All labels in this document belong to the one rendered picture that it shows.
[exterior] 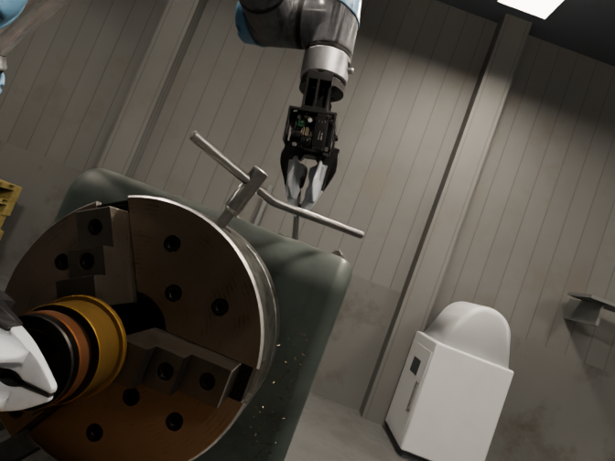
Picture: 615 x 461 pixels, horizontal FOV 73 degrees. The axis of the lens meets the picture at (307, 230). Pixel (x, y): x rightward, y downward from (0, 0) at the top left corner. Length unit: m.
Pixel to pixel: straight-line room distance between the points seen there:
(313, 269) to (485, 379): 3.46
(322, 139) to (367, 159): 4.01
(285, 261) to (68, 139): 4.73
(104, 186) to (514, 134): 4.78
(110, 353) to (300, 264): 0.31
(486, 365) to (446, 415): 0.54
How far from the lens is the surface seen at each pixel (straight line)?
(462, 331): 3.90
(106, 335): 0.41
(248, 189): 0.52
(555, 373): 5.29
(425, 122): 4.87
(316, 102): 0.63
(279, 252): 0.63
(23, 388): 0.37
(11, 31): 1.00
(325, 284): 0.61
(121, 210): 0.51
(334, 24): 0.69
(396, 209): 4.57
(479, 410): 4.05
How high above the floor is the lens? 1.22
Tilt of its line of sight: 4 degrees up
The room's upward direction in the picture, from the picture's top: 21 degrees clockwise
